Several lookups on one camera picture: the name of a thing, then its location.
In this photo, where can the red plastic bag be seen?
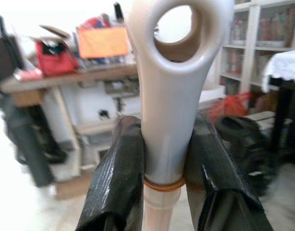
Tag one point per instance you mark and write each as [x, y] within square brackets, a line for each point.
[231, 107]

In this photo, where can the black table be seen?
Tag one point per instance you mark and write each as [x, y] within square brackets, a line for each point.
[282, 115]

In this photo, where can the black backpack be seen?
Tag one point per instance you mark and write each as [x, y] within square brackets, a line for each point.
[243, 142]

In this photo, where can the orange box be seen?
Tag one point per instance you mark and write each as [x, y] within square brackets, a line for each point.
[103, 43]

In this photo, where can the orange rubber band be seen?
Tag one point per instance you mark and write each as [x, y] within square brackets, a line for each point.
[163, 186]

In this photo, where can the black tall cylinder bag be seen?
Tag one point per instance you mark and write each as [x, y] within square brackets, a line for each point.
[32, 149]

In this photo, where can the white wooden workbench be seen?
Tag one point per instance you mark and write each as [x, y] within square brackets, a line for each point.
[65, 79]

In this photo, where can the white lace tablecloth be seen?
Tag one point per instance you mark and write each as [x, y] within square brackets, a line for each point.
[284, 67]

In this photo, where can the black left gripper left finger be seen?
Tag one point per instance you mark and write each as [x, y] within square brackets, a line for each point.
[114, 180]

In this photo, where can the black power plug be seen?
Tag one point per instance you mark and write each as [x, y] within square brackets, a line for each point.
[103, 113]

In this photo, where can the wooden plank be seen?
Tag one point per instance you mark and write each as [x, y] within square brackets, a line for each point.
[70, 185]

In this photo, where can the red handbag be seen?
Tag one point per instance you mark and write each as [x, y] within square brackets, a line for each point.
[55, 60]

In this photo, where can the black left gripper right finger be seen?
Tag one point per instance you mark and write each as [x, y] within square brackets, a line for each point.
[214, 180]

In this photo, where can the black monitor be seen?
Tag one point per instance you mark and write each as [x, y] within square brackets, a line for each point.
[7, 53]

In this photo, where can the white bookshelf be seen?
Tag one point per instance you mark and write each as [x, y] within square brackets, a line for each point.
[250, 36]

